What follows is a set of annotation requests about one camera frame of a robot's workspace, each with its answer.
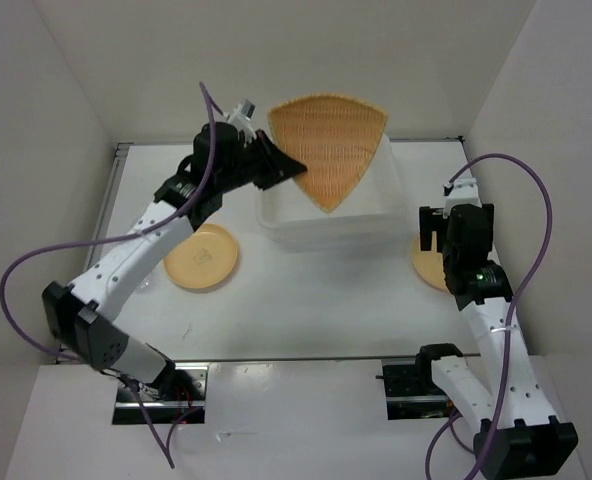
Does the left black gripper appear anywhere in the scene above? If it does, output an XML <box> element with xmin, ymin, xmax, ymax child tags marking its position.
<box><xmin>219</xmin><ymin>131</ymin><xmax>307</xmax><ymax>194</ymax></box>

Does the yellow plastic plate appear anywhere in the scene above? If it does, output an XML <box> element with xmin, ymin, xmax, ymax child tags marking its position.
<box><xmin>411</xmin><ymin>234</ymin><xmax>449</xmax><ymax>292</ymax></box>
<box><xmin>163</xmin><ymin>224</ymin><xmax>239</xmax><ymax>290</ymax></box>

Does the woven bamboo basket tray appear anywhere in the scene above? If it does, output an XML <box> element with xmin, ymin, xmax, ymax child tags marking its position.
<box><xmin>267</xmin><ymin>93</ymin><xmax>389</xmax><ymax>214</ymax></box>

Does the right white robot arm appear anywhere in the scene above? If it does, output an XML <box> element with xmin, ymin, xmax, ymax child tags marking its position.
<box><xmin>414</xmin><ymin>204</ymin><xmax>578</xmax><ymax>479</ymax></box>

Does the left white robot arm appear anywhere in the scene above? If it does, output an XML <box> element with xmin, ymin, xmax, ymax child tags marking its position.
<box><xmin>42</xmin><ymin>122</ymin><xmax>307</xmax><ymax>400</ymax></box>

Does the white plastic bin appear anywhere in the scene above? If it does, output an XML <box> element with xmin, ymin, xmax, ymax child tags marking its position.
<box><xmin>255</xmin><ymin>136</ymin><xmax>413</xmax><ymax>250</ymax></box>

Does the front clear plastic cup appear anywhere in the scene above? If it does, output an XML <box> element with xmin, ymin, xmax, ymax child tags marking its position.
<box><xmin>136</xmin><ymin>272</ymin><xmax>156</xmax><ymax>294</ymax></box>

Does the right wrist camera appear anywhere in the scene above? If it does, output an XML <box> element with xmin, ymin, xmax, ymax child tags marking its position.
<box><xmin>443</xmin><ymin>177</ymin><xmax>481</xmax><ymax>211</ymax></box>

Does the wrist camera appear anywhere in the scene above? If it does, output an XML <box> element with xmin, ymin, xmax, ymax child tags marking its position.
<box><xmin>443</xmin><ymin>177</ymin><xmax>481</xmax><ymax>211</ymax></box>
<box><xmin>225</xmin><ymin>100</ymin><xmax>256</xmax><ymax>139</ymax></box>

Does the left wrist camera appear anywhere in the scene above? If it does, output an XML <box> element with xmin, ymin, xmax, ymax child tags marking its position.
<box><xmin>225</xmin><ymin>100</ymin><xmax>256</xmax><ymax>139</ymax></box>

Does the aluminium table edge rail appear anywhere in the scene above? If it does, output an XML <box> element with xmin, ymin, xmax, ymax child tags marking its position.
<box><xmin>82</xmin><ymin>142</ymin><xmax>132</xmax><ymax>272</ymax></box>

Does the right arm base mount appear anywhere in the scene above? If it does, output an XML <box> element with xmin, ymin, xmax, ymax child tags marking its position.
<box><xmin>376</xmin><ymin>358</ymin><xmax>455</xmax><ymax>421</ymax></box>

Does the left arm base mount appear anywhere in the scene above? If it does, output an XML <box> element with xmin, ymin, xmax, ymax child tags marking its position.
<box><xmin>112</xmin><ymin>362</ymin><xmax>209</xmax><ymax>426</ymax></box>

